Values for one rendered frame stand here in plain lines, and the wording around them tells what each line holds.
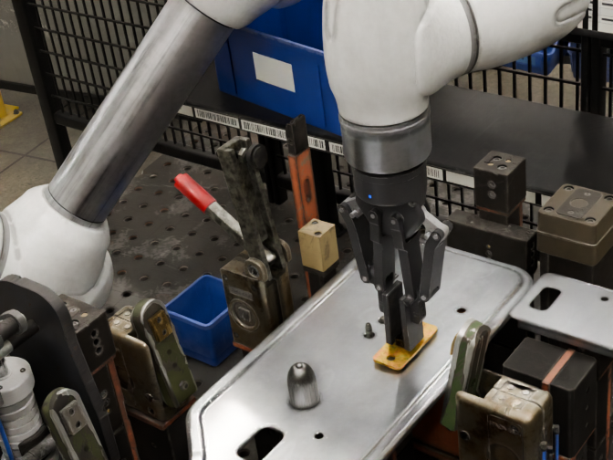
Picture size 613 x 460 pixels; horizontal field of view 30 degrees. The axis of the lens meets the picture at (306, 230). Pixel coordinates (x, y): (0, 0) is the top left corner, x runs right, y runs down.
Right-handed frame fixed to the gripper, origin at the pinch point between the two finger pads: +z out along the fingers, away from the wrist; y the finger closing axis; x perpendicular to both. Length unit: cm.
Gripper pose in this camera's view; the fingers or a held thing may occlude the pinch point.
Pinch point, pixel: (402, 316)
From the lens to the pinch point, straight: 127.5
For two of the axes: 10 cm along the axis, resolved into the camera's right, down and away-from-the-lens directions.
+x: -5.9, 5.0, -6.3
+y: -8.0, -2.5, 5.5
